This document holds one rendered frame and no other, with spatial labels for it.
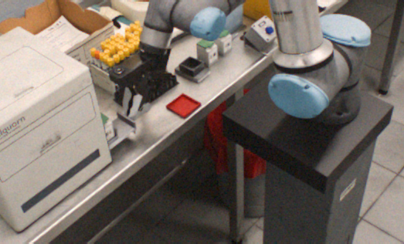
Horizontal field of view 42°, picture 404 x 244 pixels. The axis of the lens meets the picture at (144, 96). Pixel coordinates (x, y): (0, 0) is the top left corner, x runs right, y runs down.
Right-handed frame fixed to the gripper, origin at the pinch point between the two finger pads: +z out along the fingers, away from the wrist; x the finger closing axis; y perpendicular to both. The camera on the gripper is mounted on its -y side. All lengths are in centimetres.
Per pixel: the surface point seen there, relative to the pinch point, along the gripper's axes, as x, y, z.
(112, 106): 11.4, 5.4, 2.3
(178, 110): -4.2, 14.4, -3.0
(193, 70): 1.2, 23.2, -12.0
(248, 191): -1, 78, 40
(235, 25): 7, 45, -24
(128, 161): -7.3, -4.0, 7.8
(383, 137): -19, 154, 18
